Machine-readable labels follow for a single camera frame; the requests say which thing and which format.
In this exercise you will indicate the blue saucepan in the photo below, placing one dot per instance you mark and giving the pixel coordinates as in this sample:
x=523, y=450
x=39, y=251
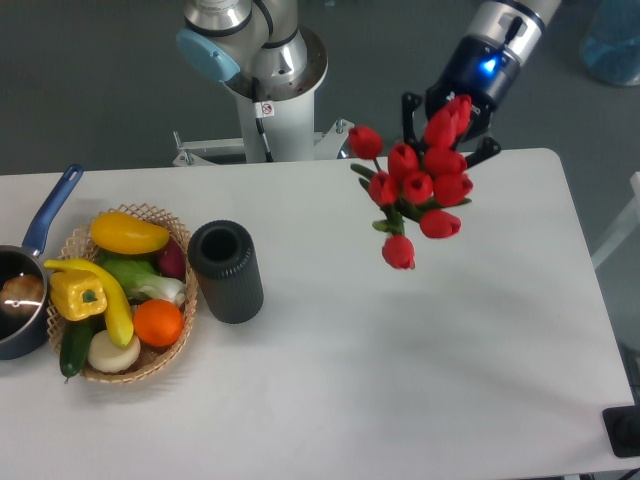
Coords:
x=22, y=334

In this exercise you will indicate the green cucumber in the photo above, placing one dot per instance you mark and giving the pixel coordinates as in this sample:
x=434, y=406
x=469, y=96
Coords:
x=76, y=340

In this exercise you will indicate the woven wicker basket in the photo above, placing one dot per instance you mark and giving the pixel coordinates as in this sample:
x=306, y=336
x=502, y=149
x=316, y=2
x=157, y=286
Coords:
x=151, y=359

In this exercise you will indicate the yellow bell pepper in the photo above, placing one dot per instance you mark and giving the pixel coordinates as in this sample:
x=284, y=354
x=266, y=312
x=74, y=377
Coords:
x=77, y=294

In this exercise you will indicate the white round bread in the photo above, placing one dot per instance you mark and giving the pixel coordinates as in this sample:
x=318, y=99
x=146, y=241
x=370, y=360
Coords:
x=106, y=357

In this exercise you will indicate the red tulip bouquet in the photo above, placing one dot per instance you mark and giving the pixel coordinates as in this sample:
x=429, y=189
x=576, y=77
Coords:
x=420, y=183

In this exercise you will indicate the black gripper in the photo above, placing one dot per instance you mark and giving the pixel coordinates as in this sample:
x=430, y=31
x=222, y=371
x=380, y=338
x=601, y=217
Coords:
x=479, y=69

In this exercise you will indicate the red onion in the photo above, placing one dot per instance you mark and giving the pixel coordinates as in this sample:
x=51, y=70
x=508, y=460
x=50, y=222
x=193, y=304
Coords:
x=170, y=260

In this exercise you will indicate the browned meat patty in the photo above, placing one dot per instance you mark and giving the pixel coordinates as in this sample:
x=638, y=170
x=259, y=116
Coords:
x=22, y=295

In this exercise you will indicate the black device at edge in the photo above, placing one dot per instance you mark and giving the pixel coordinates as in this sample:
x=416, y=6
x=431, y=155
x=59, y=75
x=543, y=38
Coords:
x=622, y=426

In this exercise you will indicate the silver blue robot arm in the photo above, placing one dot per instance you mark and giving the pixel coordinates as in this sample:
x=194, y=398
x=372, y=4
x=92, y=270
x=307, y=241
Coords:
x=242, y=28

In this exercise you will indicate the yellow squash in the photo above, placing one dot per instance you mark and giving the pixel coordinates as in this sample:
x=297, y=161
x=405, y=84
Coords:
x=118, y=316

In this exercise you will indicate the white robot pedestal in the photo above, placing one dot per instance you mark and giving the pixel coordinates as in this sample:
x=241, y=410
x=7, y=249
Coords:
x=275, y=100

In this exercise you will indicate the white furniture edge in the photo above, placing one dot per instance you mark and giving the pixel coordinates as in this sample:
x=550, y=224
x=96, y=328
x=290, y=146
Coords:
x=624, y=224

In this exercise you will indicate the orange fruit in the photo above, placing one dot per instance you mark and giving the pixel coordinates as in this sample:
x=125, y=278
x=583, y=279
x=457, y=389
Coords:
x=158, y=323

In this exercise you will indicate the green lettuce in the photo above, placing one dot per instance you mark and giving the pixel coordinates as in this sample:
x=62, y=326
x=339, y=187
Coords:
x=140, y=280

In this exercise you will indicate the dark grey ribbed vase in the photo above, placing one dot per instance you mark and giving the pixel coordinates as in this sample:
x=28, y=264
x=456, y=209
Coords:
x=223, y=257

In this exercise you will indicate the yellow mango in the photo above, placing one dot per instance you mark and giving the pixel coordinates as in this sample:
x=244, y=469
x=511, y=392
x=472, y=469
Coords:
x=122, y=233

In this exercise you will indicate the blue translucent container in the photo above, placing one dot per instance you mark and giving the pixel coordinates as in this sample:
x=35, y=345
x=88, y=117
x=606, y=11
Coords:
x=610, y=48

